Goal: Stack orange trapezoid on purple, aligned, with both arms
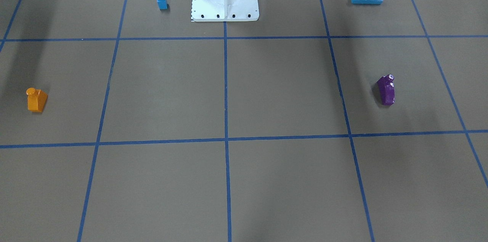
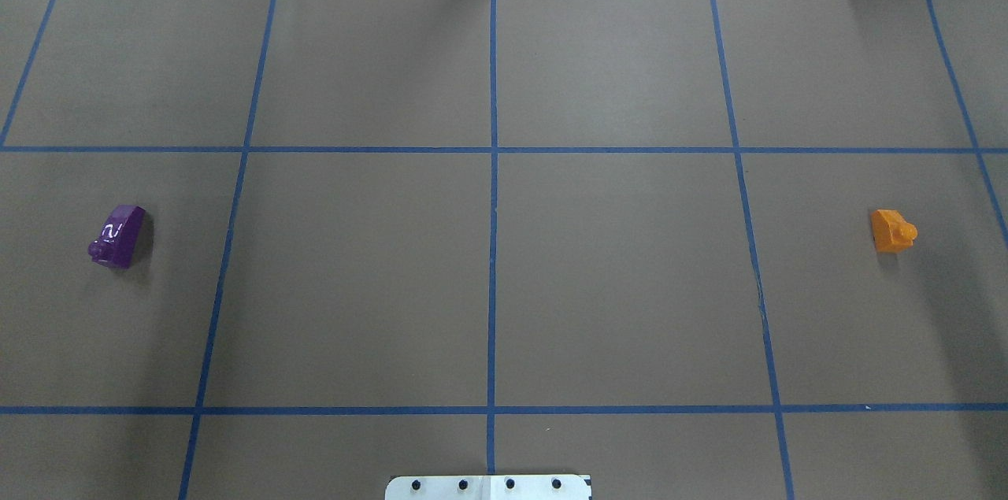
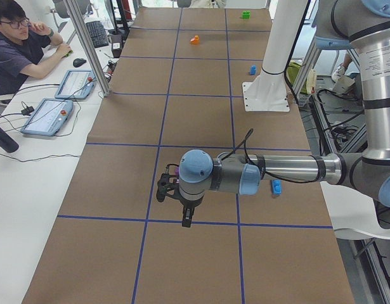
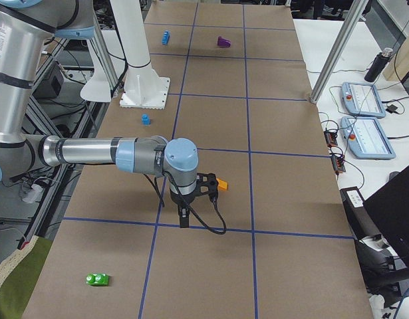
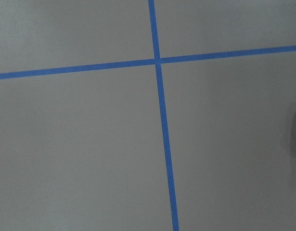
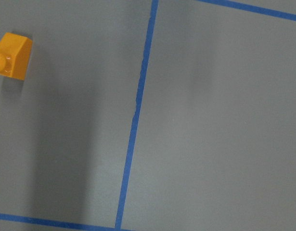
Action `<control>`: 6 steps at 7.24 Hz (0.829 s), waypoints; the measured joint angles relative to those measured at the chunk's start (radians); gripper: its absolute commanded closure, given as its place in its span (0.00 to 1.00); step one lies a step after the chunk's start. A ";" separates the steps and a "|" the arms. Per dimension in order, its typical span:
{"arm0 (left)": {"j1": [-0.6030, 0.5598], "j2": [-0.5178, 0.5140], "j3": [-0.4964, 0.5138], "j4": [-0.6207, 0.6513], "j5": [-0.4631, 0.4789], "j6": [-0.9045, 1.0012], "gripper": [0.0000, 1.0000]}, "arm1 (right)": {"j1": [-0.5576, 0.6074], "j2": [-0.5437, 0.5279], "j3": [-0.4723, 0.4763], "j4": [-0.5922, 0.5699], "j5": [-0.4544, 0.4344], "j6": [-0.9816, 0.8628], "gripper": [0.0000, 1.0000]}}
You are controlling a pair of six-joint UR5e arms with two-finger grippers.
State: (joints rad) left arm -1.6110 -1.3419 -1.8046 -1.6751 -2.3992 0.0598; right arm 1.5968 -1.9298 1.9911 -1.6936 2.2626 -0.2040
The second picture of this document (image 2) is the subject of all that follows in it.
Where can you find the purple trapezoid block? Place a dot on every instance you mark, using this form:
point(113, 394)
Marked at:
point(115, 244)

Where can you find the orange trapezoid block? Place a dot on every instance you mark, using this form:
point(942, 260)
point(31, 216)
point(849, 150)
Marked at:
point(892, 234)

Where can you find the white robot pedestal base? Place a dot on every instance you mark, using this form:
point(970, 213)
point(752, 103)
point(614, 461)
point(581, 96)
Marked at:
point(516, 486)

